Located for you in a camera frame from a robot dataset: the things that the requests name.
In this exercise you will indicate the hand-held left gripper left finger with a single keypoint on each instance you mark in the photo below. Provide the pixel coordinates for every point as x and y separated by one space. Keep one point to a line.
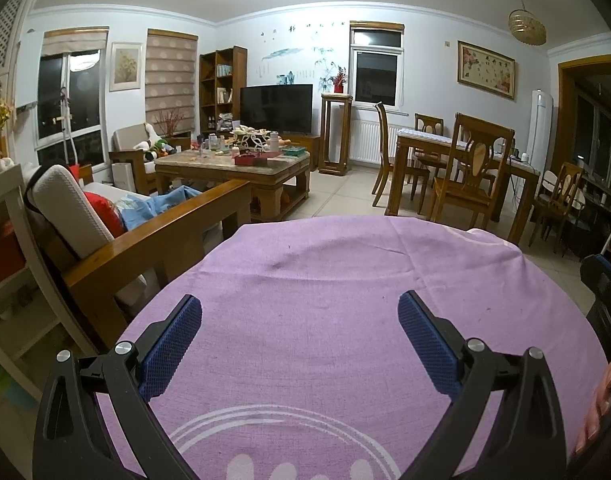
170 347

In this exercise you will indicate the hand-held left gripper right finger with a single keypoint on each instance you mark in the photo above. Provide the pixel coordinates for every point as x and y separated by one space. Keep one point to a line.
430 345

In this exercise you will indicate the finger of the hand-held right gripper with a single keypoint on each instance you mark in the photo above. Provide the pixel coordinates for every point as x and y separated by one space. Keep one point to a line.
608 270

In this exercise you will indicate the person's right hand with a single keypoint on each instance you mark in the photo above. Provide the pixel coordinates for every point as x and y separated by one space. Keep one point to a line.
603 400

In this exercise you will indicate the wooden dining chair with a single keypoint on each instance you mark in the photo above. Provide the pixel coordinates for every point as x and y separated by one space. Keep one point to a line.
429 124
478 170
568 185
385 145

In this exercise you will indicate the wooden sofa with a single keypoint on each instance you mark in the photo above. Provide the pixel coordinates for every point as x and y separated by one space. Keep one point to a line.
175 230

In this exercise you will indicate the wooden dining table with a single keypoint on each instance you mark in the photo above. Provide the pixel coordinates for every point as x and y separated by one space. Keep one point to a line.
520 170

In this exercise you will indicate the purple tablecloth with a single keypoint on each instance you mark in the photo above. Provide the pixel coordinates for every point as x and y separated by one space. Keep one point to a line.
310 285

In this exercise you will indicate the blue blanket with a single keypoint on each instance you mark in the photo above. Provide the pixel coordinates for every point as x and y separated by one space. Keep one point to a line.
150 210

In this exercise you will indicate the red cushion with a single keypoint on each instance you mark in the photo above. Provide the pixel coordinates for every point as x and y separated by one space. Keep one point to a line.
102 210

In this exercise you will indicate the white standing air conditioner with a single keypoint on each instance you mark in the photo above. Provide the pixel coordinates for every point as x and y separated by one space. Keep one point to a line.
540 130

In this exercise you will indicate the white shelf unit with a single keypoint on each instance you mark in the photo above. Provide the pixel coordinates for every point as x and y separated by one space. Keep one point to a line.
5 310

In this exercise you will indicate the white cardboard box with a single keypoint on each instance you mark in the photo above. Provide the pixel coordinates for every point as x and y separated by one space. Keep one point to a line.
123 177

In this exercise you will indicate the white cushion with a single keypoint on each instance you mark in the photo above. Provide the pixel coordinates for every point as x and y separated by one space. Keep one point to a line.
65 205

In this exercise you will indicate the wooden coffee table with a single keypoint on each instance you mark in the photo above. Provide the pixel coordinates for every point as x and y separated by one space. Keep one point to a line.
265 175

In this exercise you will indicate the stuffed toys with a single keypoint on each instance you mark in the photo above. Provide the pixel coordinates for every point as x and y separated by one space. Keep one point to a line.
155 147

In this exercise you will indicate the red tray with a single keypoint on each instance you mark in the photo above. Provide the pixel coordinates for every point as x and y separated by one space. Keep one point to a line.
250 160

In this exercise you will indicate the wooden armchair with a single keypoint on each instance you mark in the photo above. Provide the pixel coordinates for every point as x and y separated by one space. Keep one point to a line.
128 142

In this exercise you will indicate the white radiator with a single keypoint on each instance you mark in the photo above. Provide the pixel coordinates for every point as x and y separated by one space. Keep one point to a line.
365 142

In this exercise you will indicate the white ornate fruit basket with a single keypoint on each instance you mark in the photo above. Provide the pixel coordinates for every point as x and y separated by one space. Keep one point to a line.
253 141

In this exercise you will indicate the dried branches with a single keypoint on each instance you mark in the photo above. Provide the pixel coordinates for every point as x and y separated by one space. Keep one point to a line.
170 122

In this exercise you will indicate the tall wooden plant stand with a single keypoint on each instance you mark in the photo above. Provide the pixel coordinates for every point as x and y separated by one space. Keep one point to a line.
336 135

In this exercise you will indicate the green tray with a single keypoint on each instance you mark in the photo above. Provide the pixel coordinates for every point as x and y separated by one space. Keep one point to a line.
294 151

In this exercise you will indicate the framed floral painting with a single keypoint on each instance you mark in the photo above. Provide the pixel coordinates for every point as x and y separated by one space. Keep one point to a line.
485 70

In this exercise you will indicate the wooden television stand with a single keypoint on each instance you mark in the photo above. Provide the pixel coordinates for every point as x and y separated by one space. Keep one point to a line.
310 142

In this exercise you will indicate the white floor stand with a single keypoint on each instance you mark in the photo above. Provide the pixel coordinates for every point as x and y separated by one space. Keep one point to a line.
67 125

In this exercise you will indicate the gold chandelier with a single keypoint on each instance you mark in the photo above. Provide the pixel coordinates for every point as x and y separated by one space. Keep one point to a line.
528 27

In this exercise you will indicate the black television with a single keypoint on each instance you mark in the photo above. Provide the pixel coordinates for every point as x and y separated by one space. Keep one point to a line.
277 109

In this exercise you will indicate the wooden bookshelf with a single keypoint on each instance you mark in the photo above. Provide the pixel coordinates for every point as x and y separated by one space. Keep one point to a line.
223 90

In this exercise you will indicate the patterned roller blind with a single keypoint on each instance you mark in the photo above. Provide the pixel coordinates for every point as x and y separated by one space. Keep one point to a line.
171 80

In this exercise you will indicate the balcony glass door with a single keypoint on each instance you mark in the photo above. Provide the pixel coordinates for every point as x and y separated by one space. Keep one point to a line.
50 105

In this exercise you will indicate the window with roller blind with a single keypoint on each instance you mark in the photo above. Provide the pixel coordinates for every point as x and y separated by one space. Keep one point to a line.
375 77

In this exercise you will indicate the red potted plant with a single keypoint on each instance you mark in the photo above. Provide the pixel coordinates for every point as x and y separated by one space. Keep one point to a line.
339 82

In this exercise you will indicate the framed yellow flower picture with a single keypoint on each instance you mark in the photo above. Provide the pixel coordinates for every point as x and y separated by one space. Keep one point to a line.
126 66

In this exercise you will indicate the beige roller blind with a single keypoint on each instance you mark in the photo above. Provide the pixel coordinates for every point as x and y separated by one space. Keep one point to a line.
72 42

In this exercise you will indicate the white lattice screen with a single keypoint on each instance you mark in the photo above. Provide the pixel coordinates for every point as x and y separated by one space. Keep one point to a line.
5 35

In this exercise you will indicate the wooden door frame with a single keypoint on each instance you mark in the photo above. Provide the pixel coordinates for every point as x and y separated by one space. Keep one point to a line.
565 110

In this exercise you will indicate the ink landscape wall decal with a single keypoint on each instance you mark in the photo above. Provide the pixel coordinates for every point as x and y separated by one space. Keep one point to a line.
285 52

